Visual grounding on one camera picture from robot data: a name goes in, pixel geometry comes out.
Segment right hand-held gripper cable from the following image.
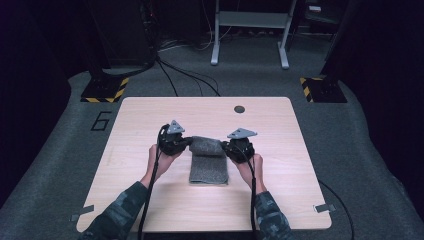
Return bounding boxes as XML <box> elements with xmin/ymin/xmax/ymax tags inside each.
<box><xmin>239</xmin><ymin>143</ymin><xmax>258</xmax><ymax>240</ymax></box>

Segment black stand column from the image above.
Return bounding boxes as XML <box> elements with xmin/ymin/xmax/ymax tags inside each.
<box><xmin>320</xmin><ymin>0</ymin><xmax>358</xmax><ymax>80</ymax></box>

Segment person's left hand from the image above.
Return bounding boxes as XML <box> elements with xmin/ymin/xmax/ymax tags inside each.
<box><xmin>146</xmin><ymin>143</ymin><xmax>185</xmax><ymax>184</ymax></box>

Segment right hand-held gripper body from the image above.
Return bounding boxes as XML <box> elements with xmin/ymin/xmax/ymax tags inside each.
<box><xmin>225</xmin><ymin>127</ymin><xmax>258</xmax><ymax>164</ymax></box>

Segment grey tape strip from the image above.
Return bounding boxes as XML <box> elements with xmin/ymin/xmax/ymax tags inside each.
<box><xmin>313</xmin><ymin>203</ymin><xmax>337</xmax><ymax>214</ymax></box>
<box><xmin>69</xmin><ymin>204</ymin><xmax>95</xmax><ymax>223</ymax></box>

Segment black floor cables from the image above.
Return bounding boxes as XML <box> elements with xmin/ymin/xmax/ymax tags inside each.
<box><xmin>155</xmin><ymin>56</ymin><xmax>222</xmax><ymax>98</ymax></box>

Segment grey towel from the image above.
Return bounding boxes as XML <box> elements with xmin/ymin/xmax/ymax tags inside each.
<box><xmin>188</xmin><ymin>135</ymin><xmax>230</xmax><ymax>186</ymax></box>

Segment person's right hand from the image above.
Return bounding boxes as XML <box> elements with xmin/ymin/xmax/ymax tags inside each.
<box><xmin>231</xmin><ymin>153</ymin><xmax>268</xmax><ymax>195</ymax></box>

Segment left hand-held gripper cable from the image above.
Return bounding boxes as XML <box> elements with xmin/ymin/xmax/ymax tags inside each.
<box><xmin>137</xmin><ymin>123</ymin><xmax>171</xmax><ymax>240</ymax></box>

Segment black hazard-striped base plate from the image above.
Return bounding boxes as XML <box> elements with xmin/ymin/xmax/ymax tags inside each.
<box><xmin>298</xmin><ymin>76</ymin><xmax>348</xmax><ymax>104</ymax></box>
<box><xmin>80</xmin><ymin>76</ymin><xmax>130</xmax><ymax>104</ymax></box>

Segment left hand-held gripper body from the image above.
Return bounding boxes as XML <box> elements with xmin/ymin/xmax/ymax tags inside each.
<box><xmin>157</xmin><ymin>119</ymin><xmax>190</xmax><ymax>157</ymax></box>

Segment hand-held gripper cable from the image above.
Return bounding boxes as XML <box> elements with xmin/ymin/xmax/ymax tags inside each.
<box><xmin>137</xmin><ymin>123</ymin><xmax>171</xmax><ymax>240</ymax></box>
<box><xmin>239</xmin><ymin>143</ymin><xmax>258</xmax><ymax>240</ymax></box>

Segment thin black cable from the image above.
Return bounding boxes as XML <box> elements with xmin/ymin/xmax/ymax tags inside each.
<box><xmin>318</xmin><ymin>179</ymin><xmax>356</xmax><ymax>240</ymax></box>

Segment white metal desk frame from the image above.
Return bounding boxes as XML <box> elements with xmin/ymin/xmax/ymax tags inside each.
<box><xmin>210</xmin><ymin>0</ymin><xmax>298</xmax><ymax>70</ymax></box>

